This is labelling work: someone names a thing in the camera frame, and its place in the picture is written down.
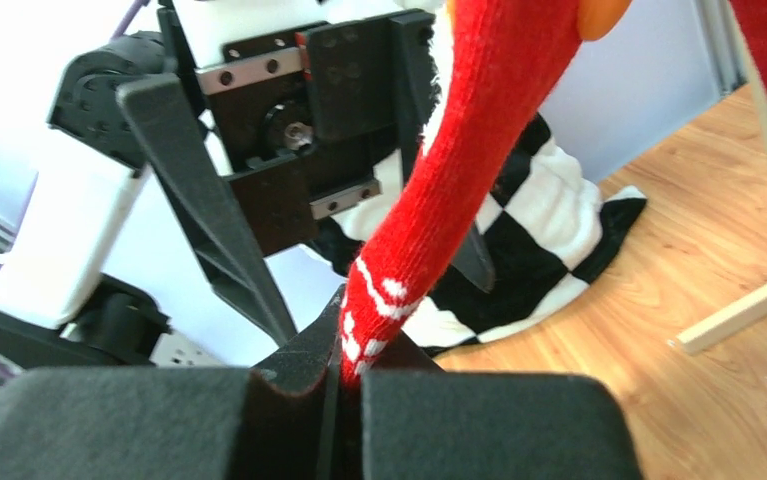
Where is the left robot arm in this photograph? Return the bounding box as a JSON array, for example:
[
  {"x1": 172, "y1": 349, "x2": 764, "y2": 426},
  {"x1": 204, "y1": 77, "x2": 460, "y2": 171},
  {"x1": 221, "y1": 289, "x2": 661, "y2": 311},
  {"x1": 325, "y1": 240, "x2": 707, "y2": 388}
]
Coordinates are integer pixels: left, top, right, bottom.
[{"x1": 0, "y1": 1, "x2": 436, "y2": 368}]

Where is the black white checkered blanket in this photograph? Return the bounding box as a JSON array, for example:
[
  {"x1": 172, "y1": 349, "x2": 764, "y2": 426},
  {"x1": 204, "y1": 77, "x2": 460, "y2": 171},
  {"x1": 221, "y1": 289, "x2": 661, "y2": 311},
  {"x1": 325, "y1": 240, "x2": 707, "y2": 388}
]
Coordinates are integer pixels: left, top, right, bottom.
[{"x1": 316, "y1": 19, "x2": 649, "y2": 359}]

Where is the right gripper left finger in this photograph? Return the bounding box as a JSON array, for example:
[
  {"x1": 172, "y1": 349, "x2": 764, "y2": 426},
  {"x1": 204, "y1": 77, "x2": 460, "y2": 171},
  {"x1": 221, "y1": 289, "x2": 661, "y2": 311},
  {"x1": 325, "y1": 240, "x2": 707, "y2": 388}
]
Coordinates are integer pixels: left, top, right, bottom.
[{"x1": 0, "y1": 294, "x2": 342, "y2": 479}]

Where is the orange clothes peg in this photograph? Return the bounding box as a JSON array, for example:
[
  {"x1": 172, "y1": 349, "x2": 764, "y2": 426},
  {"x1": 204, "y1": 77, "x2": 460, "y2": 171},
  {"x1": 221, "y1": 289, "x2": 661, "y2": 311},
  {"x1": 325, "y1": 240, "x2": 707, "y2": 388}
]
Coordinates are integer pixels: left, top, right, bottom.
[{"x1": 577, "y1": 0, "x2": 631, "y2": 42}]

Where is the red patterned sock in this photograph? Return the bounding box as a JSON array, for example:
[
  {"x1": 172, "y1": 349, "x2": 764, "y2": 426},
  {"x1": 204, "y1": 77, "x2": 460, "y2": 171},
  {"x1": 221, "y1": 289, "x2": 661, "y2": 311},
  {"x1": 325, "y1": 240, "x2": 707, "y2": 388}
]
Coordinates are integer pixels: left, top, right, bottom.
[{"x1": 340, "y1": 1, "x2": 583, "y2": 389}]

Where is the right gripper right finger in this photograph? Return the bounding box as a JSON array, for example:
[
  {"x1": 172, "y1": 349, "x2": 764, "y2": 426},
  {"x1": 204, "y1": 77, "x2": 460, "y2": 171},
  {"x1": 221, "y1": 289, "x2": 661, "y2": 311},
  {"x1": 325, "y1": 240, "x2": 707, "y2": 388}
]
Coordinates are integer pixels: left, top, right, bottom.
[{"x1": 360, "y1": 335, "x2": 643, "y2": 480}]

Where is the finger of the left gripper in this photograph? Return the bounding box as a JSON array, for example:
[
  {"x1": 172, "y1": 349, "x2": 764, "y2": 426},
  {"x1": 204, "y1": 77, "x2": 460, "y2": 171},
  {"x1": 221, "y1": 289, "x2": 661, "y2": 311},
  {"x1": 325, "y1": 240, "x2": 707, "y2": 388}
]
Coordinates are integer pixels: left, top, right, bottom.
[{"x1": 451, "y1": 225, "x2": 496, "y2": 293}]

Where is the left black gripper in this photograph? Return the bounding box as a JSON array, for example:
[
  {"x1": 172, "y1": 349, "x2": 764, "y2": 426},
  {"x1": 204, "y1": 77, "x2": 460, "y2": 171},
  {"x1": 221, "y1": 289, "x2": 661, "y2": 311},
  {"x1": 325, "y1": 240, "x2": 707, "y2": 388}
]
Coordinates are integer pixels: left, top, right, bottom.
[{"x1": 116, "y1": 9, "x2": 433, "y2": 346}]

